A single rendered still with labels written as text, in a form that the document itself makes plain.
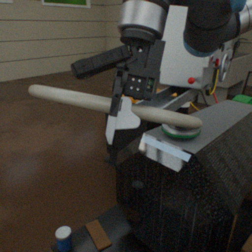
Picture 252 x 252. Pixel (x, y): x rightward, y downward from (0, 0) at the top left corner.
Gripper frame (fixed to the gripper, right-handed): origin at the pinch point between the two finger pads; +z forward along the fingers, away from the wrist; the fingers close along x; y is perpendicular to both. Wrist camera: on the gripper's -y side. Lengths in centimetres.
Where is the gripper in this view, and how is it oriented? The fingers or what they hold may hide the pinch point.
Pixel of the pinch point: (108, 135)
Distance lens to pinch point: 46.6
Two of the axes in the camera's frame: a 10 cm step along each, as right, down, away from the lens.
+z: -2.0, 9.8, 0.7
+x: -0.2, -0.8, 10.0
